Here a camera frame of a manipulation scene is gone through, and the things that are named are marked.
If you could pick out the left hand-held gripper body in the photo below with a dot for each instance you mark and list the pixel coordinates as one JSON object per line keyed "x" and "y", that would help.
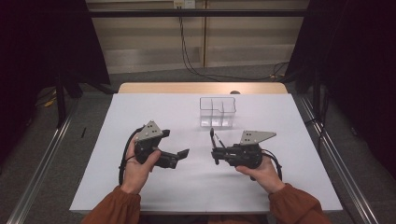
{"x": 149, "y": 132}

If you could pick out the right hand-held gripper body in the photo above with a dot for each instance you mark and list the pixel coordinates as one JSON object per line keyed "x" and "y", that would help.
{"x": 246, "y": 155}

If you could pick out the thin black brush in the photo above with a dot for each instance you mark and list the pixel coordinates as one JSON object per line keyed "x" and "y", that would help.
{"x": 219, "y": 140}

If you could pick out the clear acrylic organizer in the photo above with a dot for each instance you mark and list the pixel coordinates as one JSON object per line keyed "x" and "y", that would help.
{"x": 218, "y": 113}

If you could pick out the person's right hand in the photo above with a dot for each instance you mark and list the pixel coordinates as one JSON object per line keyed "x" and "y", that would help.
{"x": 264, "y": 177}

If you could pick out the person's left hand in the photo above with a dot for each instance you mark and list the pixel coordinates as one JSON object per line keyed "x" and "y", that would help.
{"x": 137, "y": 174}

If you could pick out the white table mat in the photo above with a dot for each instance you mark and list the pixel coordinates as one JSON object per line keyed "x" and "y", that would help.
{"x": 174, "y": 193}

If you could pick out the small black floor object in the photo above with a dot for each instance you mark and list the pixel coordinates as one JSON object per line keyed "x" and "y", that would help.
{"x": 83, "y": 132}

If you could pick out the black metal stand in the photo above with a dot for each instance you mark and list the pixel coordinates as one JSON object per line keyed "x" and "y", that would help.
{"x": 317, "y": 93}
{"x": 61, "y": 99}

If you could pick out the black horizontal bar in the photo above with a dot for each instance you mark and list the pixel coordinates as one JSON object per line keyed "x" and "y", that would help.
{"x": 196, "y": 13}

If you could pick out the black curtain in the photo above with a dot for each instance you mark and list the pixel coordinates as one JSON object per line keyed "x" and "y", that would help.
{"x": 358, "y": 62}
{"x": 37, "y": 46}

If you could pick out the metal floor rail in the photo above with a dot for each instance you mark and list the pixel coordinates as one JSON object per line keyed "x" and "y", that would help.
{"x": 40, "y": 174}
{"x": 351, "y": 186}

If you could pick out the white wall socket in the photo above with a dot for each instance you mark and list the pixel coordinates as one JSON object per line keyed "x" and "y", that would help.
{"x": 184, "y": 3}

